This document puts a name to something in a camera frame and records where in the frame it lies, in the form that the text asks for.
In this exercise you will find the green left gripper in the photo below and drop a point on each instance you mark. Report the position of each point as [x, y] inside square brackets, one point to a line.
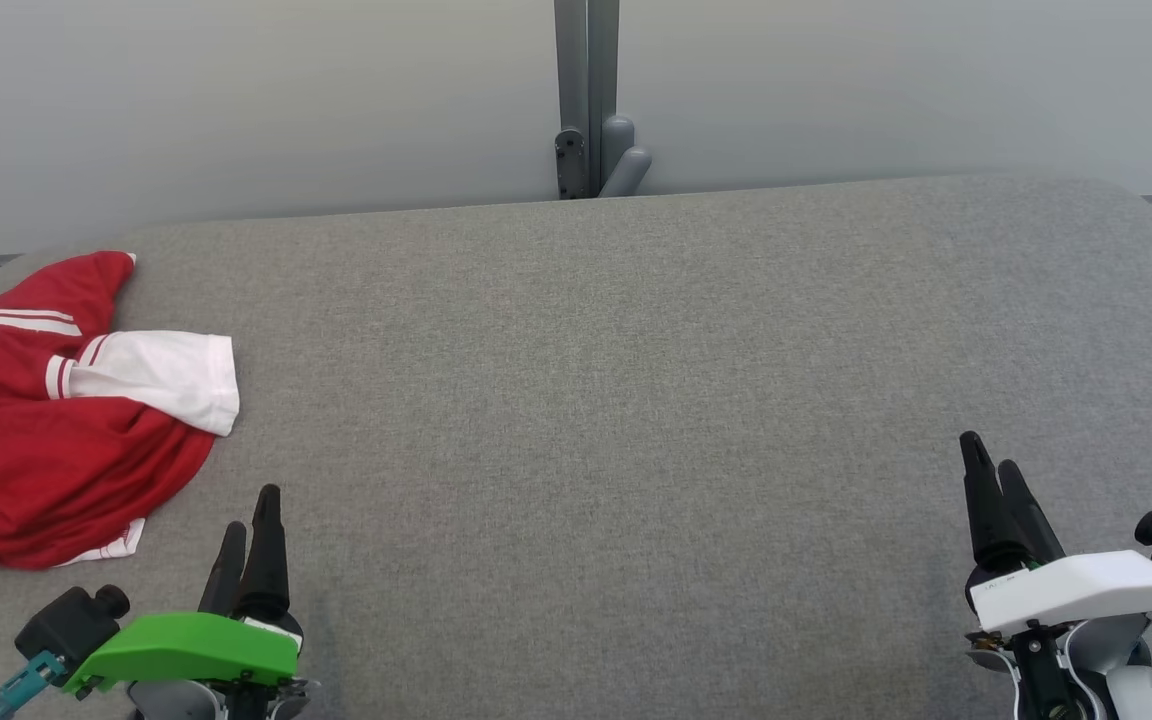
[186, 650]

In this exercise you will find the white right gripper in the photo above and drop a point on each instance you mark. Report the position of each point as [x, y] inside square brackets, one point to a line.
[1086, 590]

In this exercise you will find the red jersey with white sleeves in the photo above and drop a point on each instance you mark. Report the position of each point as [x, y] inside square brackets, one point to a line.
[156, 375]

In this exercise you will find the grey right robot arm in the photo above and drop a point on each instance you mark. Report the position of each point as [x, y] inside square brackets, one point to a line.
[1126, 680]

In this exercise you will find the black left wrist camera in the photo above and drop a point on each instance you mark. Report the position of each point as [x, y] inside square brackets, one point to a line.
[71, 625]

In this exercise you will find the black hinge bracket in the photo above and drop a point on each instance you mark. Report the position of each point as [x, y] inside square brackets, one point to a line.
[570, 165]

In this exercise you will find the grey metal post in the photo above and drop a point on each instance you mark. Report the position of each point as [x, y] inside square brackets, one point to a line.
[586, 60]

